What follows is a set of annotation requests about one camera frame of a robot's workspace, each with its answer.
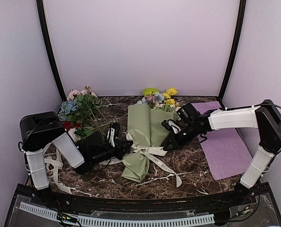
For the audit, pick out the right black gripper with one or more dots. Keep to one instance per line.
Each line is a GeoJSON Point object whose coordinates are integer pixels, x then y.
{"type": "Point", "coordinates": [176, 143]}

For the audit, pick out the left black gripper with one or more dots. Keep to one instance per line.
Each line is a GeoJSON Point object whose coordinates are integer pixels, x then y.
{"type": "Point", "coordinates": [121, 149]}

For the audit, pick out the cream printed ribbon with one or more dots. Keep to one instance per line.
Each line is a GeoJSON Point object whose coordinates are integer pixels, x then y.
{"type": "Point", "coordinates": [137, 161]}

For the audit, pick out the peach and green wrapping paper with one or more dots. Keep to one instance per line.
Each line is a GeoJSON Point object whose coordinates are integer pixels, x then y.
{"type": "Point", "coordinates": [144, 125]}

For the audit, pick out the yellow fake flower stem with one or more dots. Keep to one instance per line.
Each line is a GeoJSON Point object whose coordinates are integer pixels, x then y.
{"type": "Point", "coordinates": [169, 101]}

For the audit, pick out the blue fake flower stem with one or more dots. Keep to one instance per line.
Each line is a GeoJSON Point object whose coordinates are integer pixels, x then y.
{"type": "Point", "coordinates": [152, 100]}

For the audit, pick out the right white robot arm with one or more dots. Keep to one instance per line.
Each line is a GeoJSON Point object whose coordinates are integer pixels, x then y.
{"type": "Point", "coordinates": [264, 116]}

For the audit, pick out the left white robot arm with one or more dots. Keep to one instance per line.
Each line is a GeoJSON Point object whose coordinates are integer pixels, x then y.
{"type": "Point", "coordinates": [41, 129]}

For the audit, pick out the pink fake flower bunch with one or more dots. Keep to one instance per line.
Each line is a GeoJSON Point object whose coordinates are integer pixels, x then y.
{"type": "Point", "coordinates": [88, 119]}

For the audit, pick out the blue fake flower on table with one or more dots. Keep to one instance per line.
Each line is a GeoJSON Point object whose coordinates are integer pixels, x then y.
{"type": "Point", "coordinates": [67, 107]}

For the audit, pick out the purple wrapping paper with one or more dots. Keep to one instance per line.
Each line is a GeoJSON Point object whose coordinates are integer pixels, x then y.
{"type": "Point", "coordinates": [226, 153]}

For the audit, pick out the green plastic bowl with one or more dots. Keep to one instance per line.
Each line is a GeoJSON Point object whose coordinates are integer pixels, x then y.
{"type": "Point", "coordinates": [150, 91]}

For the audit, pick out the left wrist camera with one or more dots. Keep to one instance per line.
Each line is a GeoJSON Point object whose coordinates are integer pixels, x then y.
{"type": "Point", "coordinates": [113, 133]}

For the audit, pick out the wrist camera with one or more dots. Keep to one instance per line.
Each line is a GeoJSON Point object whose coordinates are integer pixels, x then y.
{"type": "Point", "coordinates": [113, 133]}
{"type": "Point", "coordinates": [170, 125]}

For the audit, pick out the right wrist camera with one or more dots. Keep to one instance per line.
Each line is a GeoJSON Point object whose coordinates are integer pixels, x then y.
{"type": "Point", "coordinates": [170, 125]}

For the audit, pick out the black front rail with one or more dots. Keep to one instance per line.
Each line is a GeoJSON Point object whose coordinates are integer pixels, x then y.
{"type": "Point", "coordinates": [220, 203]}

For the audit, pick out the white slotted cable duct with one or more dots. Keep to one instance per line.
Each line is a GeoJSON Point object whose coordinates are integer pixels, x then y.
{"type": "Point", "coordinates": [87, 221]}

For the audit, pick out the right black frame post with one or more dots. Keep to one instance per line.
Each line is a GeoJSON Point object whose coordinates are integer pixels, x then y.
{"type": "Point", "coordinates": [234, 48]}

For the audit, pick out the black frame post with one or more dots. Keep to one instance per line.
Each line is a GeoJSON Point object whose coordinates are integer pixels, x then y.
{"type": "Point", "coordinates": [49, 49]}
{"type": "Point", "coordinates": [234, 48]}

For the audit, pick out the left black frame post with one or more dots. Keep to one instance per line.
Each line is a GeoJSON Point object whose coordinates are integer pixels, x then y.
{"type": "Point", "coordinates": [49, 49]}

